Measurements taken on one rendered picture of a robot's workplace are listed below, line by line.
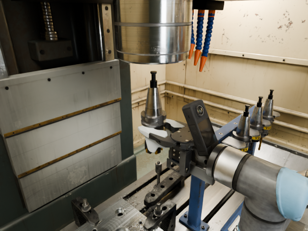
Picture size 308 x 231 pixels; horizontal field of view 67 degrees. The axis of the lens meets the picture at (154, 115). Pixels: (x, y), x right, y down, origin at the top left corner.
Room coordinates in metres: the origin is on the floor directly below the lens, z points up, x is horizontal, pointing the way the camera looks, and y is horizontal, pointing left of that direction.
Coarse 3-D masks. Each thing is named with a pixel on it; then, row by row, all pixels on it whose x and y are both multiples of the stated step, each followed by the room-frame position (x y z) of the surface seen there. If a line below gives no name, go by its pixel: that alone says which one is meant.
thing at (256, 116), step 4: (256, 108) 0.76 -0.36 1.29; (260, 108) 0.75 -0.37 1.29; (256, 112) 0.76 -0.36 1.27; (260, 112) 0.75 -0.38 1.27; (252, 116) 0.76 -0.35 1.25; (256, 116) 0.75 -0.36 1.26; (260, 116) 0.75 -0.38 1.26; (252, 120) 0.76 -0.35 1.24; (256, 120) 0.75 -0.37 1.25; (260, 120) 0.75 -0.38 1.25; (252, 124) 0.75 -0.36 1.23; (256, 124) 0.75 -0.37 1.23; (260, 124) 0.75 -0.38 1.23
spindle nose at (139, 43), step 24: (120, 0) 0.46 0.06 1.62; (144, 0) 0.44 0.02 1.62; (168, 0) 0.44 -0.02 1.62; (192, 0) 0.49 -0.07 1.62; (120, 24) 0.47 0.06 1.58; (144, 24) 0.44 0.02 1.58; (168, 24) 0.45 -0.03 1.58; (120, 48) 0.47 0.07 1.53; (144, 48) 0.44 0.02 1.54; (168, 48) 0.44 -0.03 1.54
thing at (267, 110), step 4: (268, 100) 0.84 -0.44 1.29; (272, 100) 0.83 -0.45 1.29; (264, 104) 0.85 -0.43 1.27; (268, 104) 0.83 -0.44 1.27; (272, 104) 0.83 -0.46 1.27; (264, 108) 0.84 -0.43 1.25; (268, 108) 0.83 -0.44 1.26; (272, 108) 0.83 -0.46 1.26; (264, 112) 0.83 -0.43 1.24; (268, 112) 0.83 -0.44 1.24; (272, 112) 0.83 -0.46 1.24; (268, 116) 0.83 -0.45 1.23
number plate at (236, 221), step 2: (238, 216) 0.59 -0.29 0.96; (236, 218) 0.58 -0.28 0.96; (238, 218) 0.58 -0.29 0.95; (234, 220) 0.57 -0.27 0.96; (236, 220) 0.57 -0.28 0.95; (238, 220) 0.58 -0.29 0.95; (234, 222) 0.56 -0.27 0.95; (236, 222) 0.57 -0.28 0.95; (238, 222) 0.57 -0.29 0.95; (232, 224) 0.56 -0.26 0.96; (234, 224) 0.56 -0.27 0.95; (236, 224) 0.56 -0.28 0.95; (230, 226) 0.55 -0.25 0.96; (232, 226) 0.55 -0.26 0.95; (234, 226) 0.55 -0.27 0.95; (236, 226) 0.56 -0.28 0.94; (228, 228) 0.54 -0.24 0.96; (230, 228) 0.54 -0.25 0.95; (232, 228) 0.55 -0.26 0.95; (234, 228) 0.55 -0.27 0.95; (236, 228) 0.55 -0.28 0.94; (228, 230) 0.54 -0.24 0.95; (230, 230) 0.54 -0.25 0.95; (232, 230) 0.54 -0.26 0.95; (234, 230) 0.54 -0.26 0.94; (236, 230) 0.55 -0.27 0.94
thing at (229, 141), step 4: (228, 136) 0.69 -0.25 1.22; (224, 140) 0.66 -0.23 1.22; (228, 140) 0.66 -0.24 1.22; (232, 140) 0.66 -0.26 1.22; (236, 140) 0.66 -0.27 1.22; (228, 144) 0.64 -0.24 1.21; (232, 144) 0.63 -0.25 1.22; (236, 144) 0.63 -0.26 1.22; (240, 144) 0.63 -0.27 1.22; (244, 144) 0.63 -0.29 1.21; (236, 148) 0.61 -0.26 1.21; (240, 148) 0.62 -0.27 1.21
